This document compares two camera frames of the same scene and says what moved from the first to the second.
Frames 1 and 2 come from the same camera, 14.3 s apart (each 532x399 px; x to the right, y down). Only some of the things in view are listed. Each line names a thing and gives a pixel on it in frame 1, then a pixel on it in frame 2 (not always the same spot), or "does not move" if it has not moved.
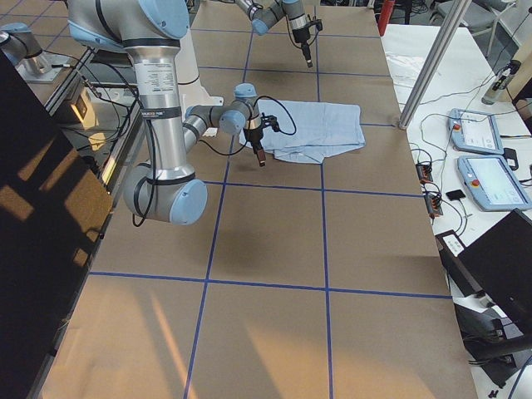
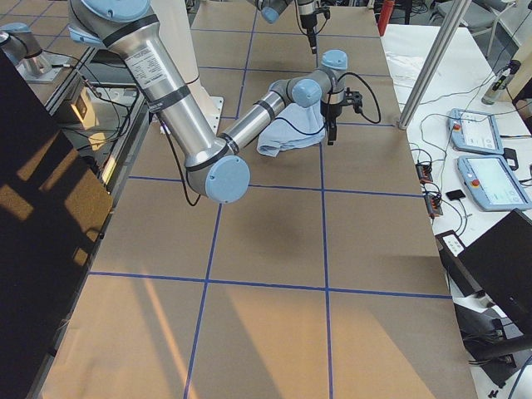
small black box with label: x=450 y=245 does not move
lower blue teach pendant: x=492 y=184 does not move
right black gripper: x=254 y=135 -> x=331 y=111
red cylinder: x=385 y=14 does not move
